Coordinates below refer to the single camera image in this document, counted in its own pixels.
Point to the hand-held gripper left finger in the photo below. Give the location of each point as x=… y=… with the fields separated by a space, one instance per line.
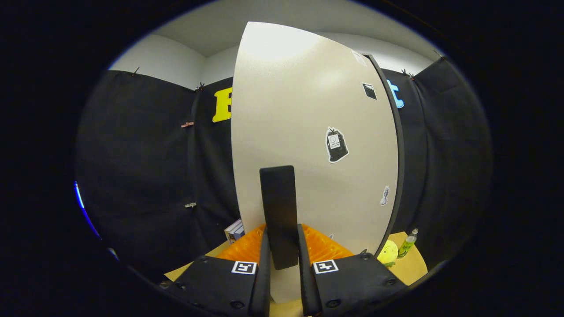
x=220 y=286

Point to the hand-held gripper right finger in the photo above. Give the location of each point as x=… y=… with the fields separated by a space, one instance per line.
x=352 y=286

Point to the grey shoe cabinet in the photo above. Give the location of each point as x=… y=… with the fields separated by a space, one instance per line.
x=398 y=145

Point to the beige shoe cabinet door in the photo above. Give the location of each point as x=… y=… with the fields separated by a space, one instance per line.
x=291 y=110

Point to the yellow plush toy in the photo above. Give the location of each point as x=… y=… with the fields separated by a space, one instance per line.
x=387 y=253

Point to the stack of books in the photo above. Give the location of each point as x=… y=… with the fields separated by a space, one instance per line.
x=233 y=231

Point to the green bottle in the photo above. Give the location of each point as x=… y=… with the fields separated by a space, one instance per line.
x=407 y=245

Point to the black backdrop cloth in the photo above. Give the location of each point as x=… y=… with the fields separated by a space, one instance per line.
x=141 y=167

